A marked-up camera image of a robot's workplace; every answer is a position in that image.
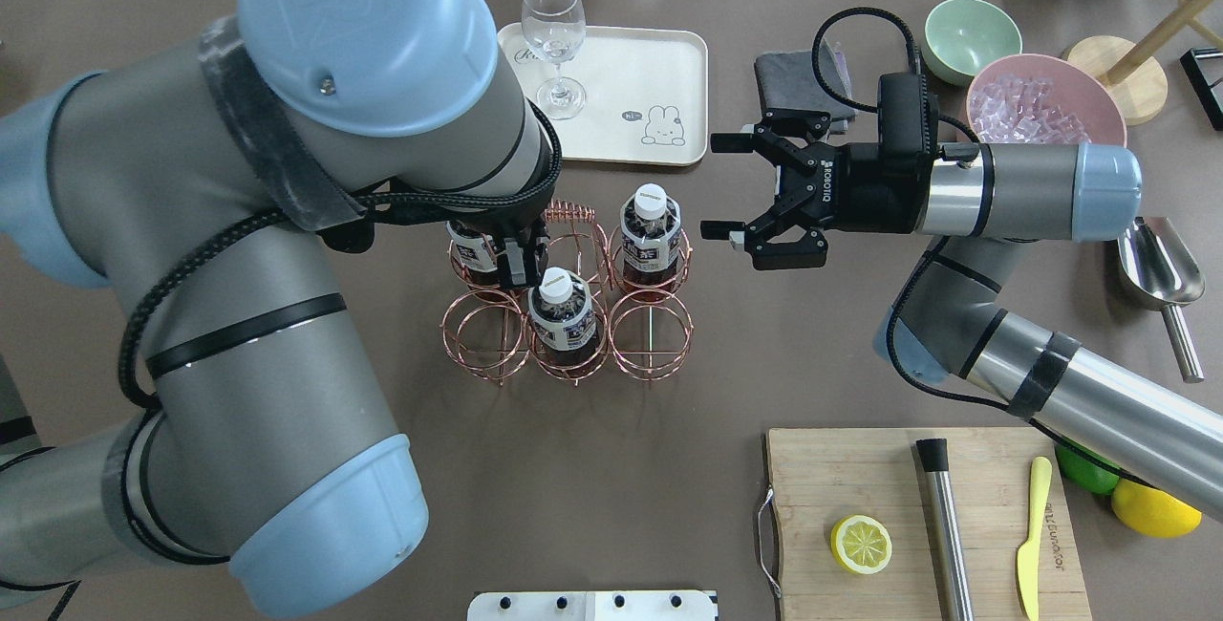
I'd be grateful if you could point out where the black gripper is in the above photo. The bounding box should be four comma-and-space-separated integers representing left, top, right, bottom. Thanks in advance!
700, 109, 932, 271

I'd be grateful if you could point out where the tea bottle basket slot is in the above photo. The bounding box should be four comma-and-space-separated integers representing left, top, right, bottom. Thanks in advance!
620, 182, 681, 302
446, 220, 503, 304
527, 266, 603, 380

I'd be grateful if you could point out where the robot arm white silver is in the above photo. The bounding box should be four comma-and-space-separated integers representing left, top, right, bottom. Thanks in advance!
700, 109, 1222, 518

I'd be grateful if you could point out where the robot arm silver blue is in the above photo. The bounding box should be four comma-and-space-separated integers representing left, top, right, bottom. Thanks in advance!
2, 0, 560, 619

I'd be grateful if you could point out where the tea bottle near basket slot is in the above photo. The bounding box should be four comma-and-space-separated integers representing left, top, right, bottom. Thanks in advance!
620, 182, 681, 302

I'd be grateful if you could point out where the dark grey folded cloth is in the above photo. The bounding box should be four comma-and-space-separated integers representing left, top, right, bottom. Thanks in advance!
753, 51, 856, 134

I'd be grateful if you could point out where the cream rabbit serving tray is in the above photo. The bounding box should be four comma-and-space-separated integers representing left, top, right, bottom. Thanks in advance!
553, 26, 709, 167

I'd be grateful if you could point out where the clear wine glass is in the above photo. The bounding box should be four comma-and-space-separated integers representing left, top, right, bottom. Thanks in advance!
521, 0, 587, 120

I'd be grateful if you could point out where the small green bowl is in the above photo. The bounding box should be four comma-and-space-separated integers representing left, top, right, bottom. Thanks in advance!
921, 0, 1022, 86

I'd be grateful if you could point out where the pink bowl with ice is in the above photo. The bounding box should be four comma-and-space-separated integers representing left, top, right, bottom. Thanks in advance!
966, 54, 1128, 145

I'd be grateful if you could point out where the wooden cutting board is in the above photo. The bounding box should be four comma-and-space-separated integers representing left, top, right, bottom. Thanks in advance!
762, 428, 1054, 620

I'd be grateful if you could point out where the steel muddler black tip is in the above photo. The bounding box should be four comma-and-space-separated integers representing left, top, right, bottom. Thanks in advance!
914, 438, 976, 620

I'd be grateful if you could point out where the half lemon slice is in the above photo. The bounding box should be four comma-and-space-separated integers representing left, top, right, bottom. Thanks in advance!
829, 515, 892, 576

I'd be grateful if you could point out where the wooden stand with round base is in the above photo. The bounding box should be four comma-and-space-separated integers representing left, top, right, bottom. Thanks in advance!
1062, 0, 1222, 126

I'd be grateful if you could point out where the steel ice scoop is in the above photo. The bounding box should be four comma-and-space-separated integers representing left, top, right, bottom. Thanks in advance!
1115, 216, 1205, 383

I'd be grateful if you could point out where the green lime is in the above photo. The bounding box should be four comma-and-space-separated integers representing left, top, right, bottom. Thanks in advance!
1054, 445, 1120, 496

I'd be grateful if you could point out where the yellow plastic knife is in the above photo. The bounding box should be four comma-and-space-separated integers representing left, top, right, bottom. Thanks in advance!
1015, 456, 1052, 620

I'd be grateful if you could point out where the yellow lemon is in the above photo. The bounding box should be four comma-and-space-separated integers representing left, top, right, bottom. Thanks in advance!
1110, 479, 1203, 539

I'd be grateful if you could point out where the copper wire bottle basket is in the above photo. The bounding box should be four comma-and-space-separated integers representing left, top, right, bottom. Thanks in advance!
440, 185, 693, 383

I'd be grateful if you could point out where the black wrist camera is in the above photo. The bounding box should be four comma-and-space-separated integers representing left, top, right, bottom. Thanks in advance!
874, 73, 938, 178

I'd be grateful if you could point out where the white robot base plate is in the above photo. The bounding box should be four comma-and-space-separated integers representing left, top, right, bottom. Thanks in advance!
466, 589, 720, 620

